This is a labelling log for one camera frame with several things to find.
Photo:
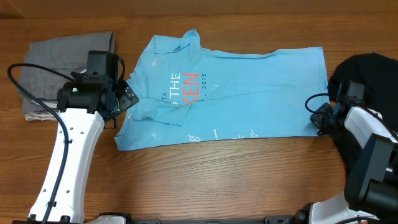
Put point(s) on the light blue t-shirt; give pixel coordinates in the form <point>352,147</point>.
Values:
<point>188,94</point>

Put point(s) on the black garment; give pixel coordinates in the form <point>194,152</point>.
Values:
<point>379,76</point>

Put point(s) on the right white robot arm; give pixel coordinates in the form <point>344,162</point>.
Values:
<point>370,193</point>

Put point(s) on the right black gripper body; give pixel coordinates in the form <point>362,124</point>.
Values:
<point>323,119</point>

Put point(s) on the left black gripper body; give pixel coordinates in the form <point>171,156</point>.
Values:
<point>126,97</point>

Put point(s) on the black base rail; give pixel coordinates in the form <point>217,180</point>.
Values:
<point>266,220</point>

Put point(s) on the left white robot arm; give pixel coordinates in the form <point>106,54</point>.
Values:
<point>84,104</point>

